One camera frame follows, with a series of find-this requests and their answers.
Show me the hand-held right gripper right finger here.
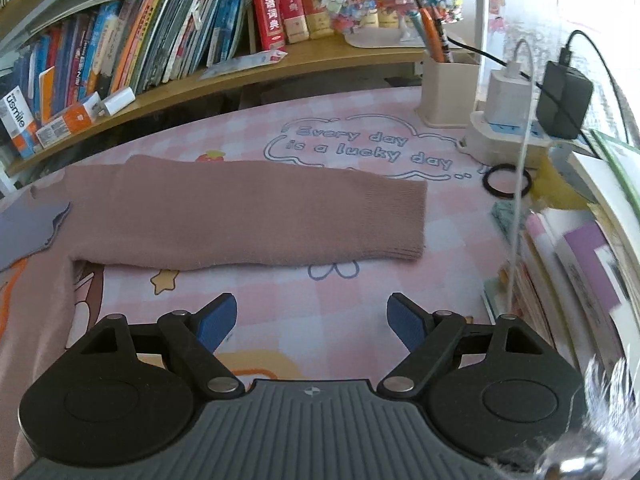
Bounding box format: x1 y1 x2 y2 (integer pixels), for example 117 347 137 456
376 293 561 401

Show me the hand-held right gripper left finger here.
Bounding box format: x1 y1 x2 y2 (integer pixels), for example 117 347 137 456
65 293 246 401

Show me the dusty pink knit sweater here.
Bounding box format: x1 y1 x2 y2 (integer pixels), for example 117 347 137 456
0 155 429 463

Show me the lavender knit garment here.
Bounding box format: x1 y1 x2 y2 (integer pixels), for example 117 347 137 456
0 200 72 272

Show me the pink checked printed mat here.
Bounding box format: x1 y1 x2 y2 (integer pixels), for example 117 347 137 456
0 85 551 461

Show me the stack of flat-lying books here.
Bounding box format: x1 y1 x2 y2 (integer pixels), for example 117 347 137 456
481 129 640 377

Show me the white power strip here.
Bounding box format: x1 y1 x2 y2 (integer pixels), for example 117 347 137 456
456 110 557 169

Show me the yellow cloth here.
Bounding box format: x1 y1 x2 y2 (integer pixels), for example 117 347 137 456
529 159 592 212

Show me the white fluffy fur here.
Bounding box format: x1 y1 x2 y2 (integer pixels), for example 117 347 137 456
537 354 640 480

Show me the silver metal clasp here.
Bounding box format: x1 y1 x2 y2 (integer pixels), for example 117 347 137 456
541 441 612 480

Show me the beige pen holder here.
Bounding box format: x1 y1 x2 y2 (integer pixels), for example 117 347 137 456
416 50 484 129

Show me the white charger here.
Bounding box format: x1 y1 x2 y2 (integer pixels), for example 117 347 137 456
486 62 532 127

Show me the white orange long box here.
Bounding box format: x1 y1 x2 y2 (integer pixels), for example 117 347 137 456
35 92 102 149

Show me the light blue leaflet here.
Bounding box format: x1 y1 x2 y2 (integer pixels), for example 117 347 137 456
199 50 289 81

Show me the black power adapter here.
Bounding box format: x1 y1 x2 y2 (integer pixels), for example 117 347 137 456
535 60 595 140

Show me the wooden bookshelf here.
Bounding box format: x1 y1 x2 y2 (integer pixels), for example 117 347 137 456
0 0 481 177

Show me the white orange tall box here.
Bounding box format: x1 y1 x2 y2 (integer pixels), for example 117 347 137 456
0 91 42 159

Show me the black orange pen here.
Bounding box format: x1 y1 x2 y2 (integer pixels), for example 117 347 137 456
432 10 454 64

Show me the orange marker pen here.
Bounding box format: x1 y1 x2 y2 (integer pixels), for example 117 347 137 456
420 6 446 64

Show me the row of colourful books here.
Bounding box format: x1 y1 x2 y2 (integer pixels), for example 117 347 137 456
0 0 253 161

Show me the thick red dictionary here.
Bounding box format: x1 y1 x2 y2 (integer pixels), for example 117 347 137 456
249 0 289 54

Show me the black hair tie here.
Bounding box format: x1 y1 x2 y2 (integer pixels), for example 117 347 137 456
482 163 532 199

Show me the white charger cable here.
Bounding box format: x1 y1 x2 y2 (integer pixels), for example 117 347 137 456
501 37 537 313

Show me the thin black cable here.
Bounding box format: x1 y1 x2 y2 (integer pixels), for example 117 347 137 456
397 0 507 69

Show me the black adapter cable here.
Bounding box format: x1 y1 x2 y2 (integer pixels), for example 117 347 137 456
556 29 632 162

